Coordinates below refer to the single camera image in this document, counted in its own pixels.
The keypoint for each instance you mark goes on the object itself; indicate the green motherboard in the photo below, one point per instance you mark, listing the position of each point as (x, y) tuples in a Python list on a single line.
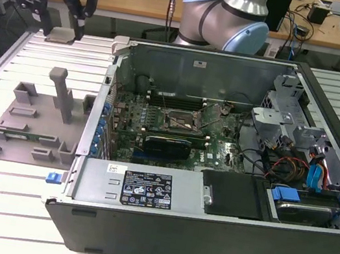
[(219, 148)]

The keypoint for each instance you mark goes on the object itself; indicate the small black box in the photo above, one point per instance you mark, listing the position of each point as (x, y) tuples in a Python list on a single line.
[(317, 14)]

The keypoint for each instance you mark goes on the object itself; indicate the open grey PC case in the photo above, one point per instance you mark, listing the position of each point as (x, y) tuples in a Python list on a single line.
[(170, 239)]

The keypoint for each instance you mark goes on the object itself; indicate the black graphics card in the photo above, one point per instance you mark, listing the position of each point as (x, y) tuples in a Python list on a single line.
[(166, 147)]

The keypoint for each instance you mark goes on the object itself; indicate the grey power supply with label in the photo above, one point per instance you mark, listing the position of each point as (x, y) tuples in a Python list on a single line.
[(97, 183)]

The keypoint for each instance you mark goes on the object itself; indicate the CPU socket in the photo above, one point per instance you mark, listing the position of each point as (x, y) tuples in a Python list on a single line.
[(179, 120)]

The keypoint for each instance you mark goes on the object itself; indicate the silver CPU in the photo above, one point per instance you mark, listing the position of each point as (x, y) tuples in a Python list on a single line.
[(60, 36)]

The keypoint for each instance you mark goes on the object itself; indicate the grey flat device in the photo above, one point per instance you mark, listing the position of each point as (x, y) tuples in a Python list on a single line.
[(337, 8)]

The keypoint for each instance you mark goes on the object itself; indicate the black computer tower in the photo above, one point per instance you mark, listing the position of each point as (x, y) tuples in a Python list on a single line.
[(280, 15)]

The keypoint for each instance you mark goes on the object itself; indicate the long wooden desk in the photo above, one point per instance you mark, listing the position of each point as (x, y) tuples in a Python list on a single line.
[(129, 1)]

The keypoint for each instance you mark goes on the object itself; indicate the black RAM slot row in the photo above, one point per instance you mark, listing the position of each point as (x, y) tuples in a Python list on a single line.
[(172, 133), (178, 100)]

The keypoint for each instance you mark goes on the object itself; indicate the blue expansion slot clip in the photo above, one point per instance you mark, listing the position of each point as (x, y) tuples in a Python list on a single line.
[(99, 132), (94, 149), (102, 122), (107, 108)]

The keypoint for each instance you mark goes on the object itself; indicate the grey case corner latch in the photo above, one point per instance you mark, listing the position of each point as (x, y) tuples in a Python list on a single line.
[(120, 44)]

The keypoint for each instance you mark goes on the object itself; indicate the blue case latch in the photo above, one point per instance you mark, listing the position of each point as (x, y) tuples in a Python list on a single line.
[(53, 177)]

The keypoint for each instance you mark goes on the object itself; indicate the black disk bay plate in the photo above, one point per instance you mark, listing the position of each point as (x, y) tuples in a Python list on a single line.
[(230, 193)]

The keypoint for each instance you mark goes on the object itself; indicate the hard disk in blue carrier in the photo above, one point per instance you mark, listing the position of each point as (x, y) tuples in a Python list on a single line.
[(303, 211)]

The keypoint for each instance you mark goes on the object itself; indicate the grey parts rack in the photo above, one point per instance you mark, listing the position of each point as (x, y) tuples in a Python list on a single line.
[(43, 118)]

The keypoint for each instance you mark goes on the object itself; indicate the small black adapter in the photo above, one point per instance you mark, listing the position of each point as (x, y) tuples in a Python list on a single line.
[(303, 31)]

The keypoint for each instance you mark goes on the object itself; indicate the metal drive cage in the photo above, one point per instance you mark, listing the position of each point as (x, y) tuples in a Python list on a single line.
[(277, 118)]

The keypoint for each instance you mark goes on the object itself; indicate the black cylinder component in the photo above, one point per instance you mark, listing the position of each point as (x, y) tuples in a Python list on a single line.
[(142, 84)]

